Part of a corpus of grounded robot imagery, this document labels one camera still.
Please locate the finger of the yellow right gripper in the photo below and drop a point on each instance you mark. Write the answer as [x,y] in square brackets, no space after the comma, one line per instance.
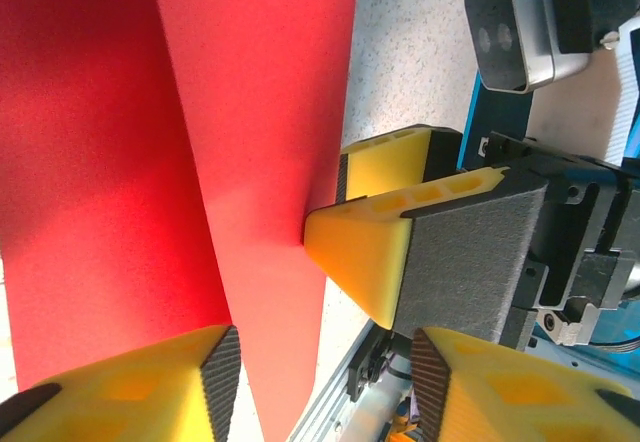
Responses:
[385,167]
[450,262]

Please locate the aluminium front rail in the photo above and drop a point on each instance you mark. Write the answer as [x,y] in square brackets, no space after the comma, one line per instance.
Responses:
[325,402]

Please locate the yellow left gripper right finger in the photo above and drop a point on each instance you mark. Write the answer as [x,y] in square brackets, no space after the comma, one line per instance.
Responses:
[525,402]

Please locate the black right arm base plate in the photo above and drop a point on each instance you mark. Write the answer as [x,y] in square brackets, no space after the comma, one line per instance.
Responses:
[367,372]

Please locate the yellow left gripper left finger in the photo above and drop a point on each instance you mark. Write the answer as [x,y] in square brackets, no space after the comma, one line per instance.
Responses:
[125,402]

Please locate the red cloth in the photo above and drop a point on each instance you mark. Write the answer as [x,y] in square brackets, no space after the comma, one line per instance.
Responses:
[100,162]

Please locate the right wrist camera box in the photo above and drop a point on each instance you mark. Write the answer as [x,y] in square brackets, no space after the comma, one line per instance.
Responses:
[520,27]

